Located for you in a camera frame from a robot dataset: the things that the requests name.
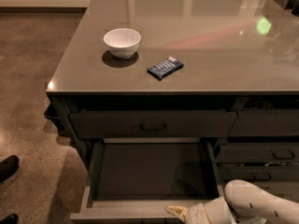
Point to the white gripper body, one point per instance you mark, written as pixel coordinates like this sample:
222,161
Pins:
196,215

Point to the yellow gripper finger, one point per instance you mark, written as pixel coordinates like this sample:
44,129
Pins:
177,211

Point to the grey drawer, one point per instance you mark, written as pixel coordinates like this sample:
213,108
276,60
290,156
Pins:
260,173
133,183
266,123
150,124
257,152

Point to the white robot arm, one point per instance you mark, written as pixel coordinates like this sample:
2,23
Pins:
242,203

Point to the blue snack packet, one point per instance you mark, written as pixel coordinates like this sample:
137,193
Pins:
165,68

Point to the black shoe lower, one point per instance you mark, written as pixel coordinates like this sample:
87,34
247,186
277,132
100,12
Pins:
11,219

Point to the white ceramic bowl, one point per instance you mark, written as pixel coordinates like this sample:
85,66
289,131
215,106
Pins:
123,43

